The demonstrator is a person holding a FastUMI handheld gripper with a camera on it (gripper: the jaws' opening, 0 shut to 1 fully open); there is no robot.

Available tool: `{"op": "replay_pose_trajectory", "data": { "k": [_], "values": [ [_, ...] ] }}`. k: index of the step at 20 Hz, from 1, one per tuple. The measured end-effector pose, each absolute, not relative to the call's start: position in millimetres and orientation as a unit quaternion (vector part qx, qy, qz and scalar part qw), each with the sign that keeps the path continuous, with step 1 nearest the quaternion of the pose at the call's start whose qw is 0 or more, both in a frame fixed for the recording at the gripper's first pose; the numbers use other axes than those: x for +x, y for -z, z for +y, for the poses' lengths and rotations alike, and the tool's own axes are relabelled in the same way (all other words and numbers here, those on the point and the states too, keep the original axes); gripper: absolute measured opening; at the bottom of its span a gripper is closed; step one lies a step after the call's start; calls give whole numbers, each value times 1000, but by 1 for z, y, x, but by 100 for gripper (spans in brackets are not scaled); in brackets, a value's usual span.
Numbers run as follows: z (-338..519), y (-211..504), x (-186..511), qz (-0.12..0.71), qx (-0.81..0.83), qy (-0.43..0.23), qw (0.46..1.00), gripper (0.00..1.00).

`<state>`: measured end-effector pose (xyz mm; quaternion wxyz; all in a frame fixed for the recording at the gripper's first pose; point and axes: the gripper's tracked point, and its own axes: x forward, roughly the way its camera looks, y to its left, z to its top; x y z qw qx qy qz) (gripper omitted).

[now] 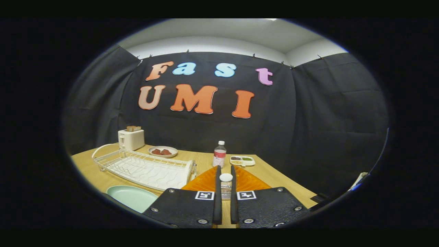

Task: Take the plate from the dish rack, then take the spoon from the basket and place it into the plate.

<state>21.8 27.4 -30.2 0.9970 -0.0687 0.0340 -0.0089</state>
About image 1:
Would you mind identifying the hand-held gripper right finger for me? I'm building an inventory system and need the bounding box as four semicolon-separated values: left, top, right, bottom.
230;165;311;228

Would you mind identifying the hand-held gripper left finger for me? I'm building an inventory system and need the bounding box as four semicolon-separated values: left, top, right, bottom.
142;165;223;228

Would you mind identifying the small wire basket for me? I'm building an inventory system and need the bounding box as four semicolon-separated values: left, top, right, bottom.
221;181;232;201

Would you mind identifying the white wire dish rack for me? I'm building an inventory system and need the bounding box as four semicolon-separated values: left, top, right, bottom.
92;143;198;192

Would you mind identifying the light green plate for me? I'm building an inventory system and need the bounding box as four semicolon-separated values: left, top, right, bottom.
107;185;159;214

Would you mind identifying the white plate with meat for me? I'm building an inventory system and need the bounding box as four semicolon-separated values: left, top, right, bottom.
148;146;178;158

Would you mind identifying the white divided condiment tray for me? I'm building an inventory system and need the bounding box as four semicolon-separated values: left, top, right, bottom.
229;155;256;167

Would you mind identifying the clear bottle red label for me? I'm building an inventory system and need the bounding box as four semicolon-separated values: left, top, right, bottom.
213;140;227;168

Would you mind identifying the black backdrop cloth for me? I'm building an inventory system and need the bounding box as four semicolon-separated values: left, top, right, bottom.
62;45;390;199

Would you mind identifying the white toaster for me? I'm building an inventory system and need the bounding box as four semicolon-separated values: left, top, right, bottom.
118;129;145;151

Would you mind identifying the white and blue frame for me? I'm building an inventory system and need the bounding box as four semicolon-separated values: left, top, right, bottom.
348;172;371;192

